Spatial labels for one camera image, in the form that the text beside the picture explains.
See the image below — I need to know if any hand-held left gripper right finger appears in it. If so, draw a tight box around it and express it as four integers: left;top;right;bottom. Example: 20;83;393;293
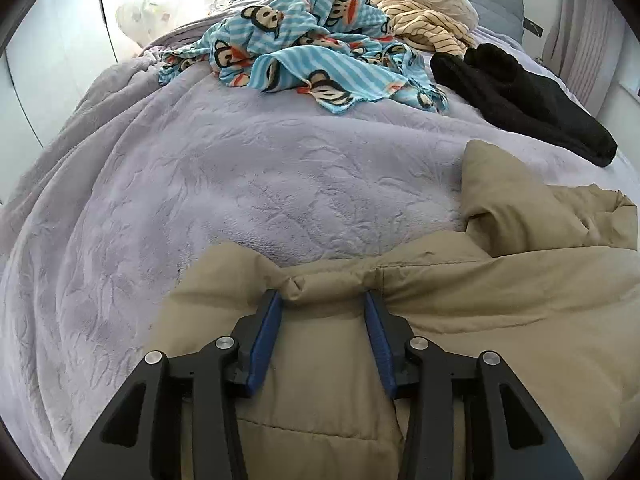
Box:
364;290;583;480

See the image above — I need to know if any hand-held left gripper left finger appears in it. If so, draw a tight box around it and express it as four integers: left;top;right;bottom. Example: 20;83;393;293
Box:
62;289;285;480

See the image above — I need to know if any beige puffer jacket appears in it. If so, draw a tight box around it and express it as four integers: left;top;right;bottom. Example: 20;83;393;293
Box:
150;140;640;480

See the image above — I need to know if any lilac plush bed blanket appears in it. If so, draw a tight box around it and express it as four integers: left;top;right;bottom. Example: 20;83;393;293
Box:
0;25;640;480

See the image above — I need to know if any black folded garment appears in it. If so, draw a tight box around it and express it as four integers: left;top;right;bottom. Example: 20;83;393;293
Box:
430;42;618;168

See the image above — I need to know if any blue monkey print cloth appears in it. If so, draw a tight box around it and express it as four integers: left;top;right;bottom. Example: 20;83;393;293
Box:
159;0;448;115

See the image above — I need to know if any cream striped garment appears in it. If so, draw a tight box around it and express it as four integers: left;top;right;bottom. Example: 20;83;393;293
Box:
367;0;478;56

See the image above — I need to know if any grey curtain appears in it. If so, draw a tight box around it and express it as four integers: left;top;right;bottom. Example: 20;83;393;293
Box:
542;0;616;111

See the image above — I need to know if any white wardrobe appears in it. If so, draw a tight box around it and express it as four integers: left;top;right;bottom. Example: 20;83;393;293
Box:
0;0;126;111

